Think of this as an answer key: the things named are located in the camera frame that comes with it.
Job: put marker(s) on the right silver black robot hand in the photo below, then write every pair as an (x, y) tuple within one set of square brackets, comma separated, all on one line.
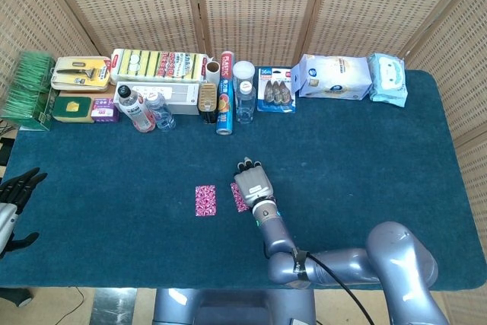
[(253, 184)]

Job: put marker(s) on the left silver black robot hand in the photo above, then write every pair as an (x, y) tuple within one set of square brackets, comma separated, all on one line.
[(15, 192)]

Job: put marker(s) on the pink patterned card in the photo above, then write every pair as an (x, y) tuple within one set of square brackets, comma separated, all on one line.
[(239, 201), (205, 201)]

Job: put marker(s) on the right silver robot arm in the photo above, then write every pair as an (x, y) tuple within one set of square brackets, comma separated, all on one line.
[(395, 256)]

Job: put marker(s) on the black device box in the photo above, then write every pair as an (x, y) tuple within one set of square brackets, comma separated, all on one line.
[(4, 150)]

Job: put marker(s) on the tall clear bottle white cap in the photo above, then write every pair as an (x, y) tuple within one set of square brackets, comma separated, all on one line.
[(245, 108)]

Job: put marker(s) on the blue hooks blister pack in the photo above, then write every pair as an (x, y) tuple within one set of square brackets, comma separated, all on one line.
[(275, 93)]

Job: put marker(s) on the green yellow scouring sponge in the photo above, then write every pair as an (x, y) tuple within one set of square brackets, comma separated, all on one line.
[(62, 110)]

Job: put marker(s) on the black gold tin can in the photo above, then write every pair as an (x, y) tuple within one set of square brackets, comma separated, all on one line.
[(208, 98)]

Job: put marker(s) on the teal carpet table mat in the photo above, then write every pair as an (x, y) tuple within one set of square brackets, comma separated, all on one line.
[(342, 142)]

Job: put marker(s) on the green tea bag box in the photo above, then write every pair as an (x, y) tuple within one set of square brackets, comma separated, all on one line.
[(26, 89)]

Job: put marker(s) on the black floor stand foot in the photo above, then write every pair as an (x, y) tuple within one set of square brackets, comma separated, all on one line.
[(15, 296)]

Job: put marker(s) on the small clear water bottle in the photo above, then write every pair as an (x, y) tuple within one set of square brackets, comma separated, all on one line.
[(163, 117)]

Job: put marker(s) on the clear round jar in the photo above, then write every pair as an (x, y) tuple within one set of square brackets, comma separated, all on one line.
[(243, 70)]

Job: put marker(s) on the long white cardboard box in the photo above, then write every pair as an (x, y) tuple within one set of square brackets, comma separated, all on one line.
[(179, 94)]

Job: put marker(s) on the white paper roll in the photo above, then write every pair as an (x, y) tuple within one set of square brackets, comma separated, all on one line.
[(213, 74)]

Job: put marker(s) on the small purple box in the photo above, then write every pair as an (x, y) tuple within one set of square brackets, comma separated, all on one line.
[(104, 112)]

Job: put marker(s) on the pink drink bottle black cap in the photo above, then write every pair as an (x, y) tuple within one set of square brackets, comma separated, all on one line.
[(142, 119)]

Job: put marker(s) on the grey robot torso base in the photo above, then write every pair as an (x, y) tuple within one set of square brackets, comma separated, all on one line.
[(228, 310)]

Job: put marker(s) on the white blue tissue pack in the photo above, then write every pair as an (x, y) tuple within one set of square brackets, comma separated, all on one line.
[(335, 77)]

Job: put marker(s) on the yellow carded razor pack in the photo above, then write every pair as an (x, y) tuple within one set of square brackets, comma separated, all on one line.
[(80, 72)]

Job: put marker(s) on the grey metal table foot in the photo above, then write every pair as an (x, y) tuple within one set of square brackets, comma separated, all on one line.
[(114, 308)]

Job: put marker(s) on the yellow green sponge multipack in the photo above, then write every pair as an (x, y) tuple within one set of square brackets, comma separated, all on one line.
[(152, 64)]

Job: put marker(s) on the light blue wet wipes pack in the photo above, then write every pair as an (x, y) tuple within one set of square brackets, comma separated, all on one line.
[(388, 81)]

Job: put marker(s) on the woven bamboo folding screen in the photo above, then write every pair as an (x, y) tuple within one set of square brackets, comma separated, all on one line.
[(258, 5)]

